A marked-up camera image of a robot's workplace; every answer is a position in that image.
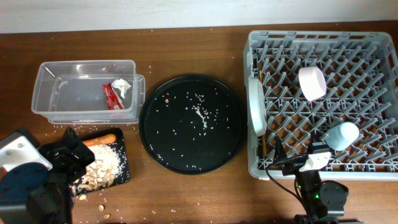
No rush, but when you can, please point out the grey bowl with food scraps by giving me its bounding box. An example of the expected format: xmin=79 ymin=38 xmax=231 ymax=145
xmin=248 ymin=77 xmax=267 ymax=137

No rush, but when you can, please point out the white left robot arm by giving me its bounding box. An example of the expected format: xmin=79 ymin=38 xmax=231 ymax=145
xmin=1 ymin=139 xmax=292 ymax=223

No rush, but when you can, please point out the black cable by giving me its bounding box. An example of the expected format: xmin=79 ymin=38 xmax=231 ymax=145
xmin=264 ymin=163 xmax=315 ymax=224

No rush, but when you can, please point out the grey dishwasher rack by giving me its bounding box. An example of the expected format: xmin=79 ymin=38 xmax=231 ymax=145
xmin=243 ymin=30 xmax=397 ymax=181

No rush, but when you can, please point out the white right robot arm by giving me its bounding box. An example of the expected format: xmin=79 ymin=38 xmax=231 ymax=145
xmin=271 ymin=131 xmax=349 ymax=224

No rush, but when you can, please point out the orange carrot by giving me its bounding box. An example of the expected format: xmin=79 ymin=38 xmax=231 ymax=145
xmin=83 ymin=134 xmax=116 ymax=147

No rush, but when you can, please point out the blue cup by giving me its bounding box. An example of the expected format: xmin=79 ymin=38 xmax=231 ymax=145
xmin=326 ymin=122 xmax=359 ymax=151

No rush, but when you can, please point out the round black tray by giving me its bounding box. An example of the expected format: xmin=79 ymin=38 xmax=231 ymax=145
xmin=139 ymin=74 xmax=247 ymax=175

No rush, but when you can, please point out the pile of rice and shells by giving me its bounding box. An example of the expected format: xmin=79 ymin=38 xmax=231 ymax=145
xmin=72 ymin=143 xmax=129 ymax=196

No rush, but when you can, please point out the white tissue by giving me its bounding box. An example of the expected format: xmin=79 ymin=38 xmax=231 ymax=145
xmin=111 ymin=79 xmax=131 ymax=98

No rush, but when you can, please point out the red snack wrapper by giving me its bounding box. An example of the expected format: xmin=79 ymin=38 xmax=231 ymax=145
xmin=102 ymin=83 xmax=124 ymax=110

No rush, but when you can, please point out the black rectangular bin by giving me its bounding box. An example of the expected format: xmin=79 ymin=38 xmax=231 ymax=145
xmin=70 ymin=128 xmax=130 ymax=196

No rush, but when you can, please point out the clear plastic bin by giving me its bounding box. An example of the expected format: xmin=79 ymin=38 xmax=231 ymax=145
xmin=31 ymin=60 xmax=146 ymax=124

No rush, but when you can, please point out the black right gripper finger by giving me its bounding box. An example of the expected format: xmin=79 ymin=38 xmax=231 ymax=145
xmin=274 ymin=135 xmax=286 ymax=162
xmin=310 ymin=129 xmax=320 ymax=145

